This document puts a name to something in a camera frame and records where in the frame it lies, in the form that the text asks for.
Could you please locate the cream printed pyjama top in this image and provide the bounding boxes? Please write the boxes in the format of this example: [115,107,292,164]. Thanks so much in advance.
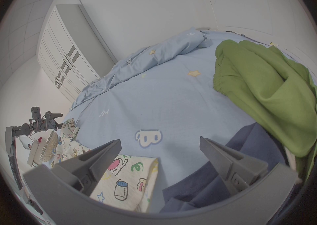
[51,119,159,213]

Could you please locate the dark blue garment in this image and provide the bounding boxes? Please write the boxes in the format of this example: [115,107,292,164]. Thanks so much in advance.
[158,122,291,213]

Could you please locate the white wardrobe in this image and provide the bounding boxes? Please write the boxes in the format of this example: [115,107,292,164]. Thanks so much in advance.
[37,4,118,104]

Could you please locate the pale blue quilt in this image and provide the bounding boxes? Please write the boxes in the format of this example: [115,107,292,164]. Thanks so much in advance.
[70,28,212,111]

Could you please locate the green shorts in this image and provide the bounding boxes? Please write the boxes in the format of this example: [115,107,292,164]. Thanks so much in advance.
[213,40,317,187]

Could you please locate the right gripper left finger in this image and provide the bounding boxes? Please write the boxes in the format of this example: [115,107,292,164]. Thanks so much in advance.
[51,139,122,193]

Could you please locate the bed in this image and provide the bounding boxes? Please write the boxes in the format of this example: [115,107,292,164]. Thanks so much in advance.
[32,0,317,216]

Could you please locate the round woven basket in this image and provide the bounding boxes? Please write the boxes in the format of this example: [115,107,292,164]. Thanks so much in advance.
[27,130,59,168]

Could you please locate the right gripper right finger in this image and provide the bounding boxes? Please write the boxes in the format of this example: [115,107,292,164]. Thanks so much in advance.
[199,136,269,194]

